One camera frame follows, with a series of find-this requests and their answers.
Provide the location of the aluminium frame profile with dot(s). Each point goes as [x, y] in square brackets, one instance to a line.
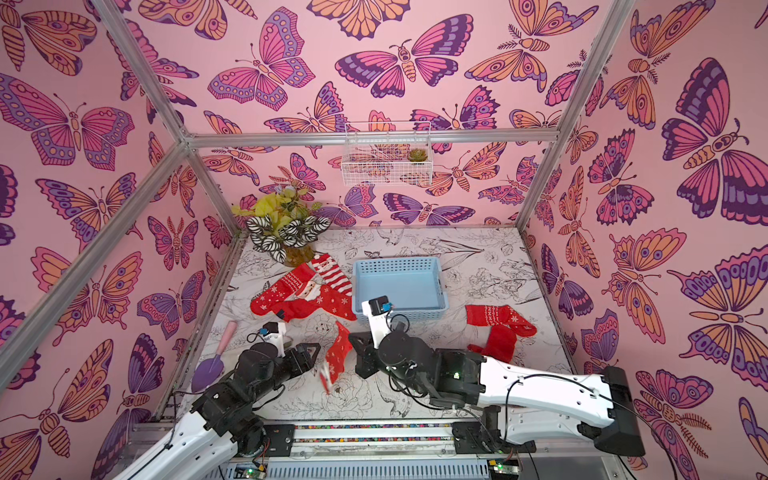
[43, 316]

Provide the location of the red white striped santa sock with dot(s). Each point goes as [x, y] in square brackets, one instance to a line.
[331, 273]

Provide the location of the purple pink garden trowel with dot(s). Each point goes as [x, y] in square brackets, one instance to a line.
[209, 370]

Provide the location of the light blue plastic basket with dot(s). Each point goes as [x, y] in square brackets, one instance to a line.
[412, 285]

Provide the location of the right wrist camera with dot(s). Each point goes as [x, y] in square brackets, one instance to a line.
[377, 311]

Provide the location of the white wire wall basket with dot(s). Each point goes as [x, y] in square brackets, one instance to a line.
[375, 152]

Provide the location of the red santa snowflake sock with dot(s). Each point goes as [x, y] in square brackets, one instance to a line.
[314, 297]
[333, 364]

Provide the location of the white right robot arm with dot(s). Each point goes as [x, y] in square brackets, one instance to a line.
[597, 407]

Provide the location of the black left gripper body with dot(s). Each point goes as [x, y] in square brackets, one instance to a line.
[289, 367]

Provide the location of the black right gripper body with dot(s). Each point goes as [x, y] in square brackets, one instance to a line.
[365, 353]

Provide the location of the red snowflake patterned sock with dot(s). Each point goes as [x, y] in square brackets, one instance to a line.
[506, 327]
[291, 283]

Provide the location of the small green succulent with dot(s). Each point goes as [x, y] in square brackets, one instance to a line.
[418, 155]

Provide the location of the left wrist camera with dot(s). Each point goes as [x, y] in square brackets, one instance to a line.
[274, 333]

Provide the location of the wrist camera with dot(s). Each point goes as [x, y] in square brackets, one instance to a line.
[377, 311]
[274, 333]

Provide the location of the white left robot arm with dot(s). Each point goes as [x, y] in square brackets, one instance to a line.
[222, 422]

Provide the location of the glass vase with plant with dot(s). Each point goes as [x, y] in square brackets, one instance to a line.
[282, 224]

